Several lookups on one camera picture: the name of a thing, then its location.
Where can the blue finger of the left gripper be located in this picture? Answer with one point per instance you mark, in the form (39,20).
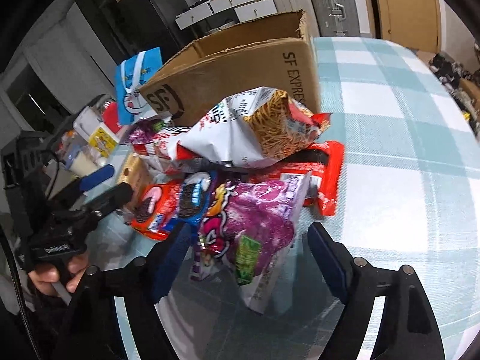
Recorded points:
(96,178)
(107,202)

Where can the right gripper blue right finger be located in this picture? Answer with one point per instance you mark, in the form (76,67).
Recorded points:
(333,260)

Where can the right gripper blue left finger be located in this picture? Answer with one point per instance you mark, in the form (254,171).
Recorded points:
(167,258)

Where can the purple snack bag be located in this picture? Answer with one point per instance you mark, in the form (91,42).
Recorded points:
(248,228)

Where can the large white noodle snack bag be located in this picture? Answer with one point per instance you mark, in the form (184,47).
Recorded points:
(253,129)

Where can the person's left hand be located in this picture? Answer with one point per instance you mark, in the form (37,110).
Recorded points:
(44,275)

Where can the red Oreo packet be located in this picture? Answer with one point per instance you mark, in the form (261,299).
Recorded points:
(157,205)

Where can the yellow labelled white box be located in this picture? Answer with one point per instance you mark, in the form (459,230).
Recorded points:
(103,140)

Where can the small white noodle snack bag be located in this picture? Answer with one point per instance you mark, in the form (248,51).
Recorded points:
(155,141)

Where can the blue Oreo packet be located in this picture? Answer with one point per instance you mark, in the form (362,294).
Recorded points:
(194,200)

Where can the red black snack packet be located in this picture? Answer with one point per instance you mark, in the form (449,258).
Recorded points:
(324,161)

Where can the blue Doraemon gift bag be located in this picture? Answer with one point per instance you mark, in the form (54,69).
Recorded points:
(130,75)

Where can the dark grey refrigerator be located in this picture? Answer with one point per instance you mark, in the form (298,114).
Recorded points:
(152,23)

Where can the brown cardboard box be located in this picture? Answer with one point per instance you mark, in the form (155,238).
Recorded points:
(274,51)

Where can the white drawer desk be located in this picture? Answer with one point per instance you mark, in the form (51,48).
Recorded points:
(245,10)

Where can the wooden door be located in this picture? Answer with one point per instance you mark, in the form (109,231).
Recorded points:
(414,24)

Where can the silver suitcase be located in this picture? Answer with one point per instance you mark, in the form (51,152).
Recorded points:
(337,18)

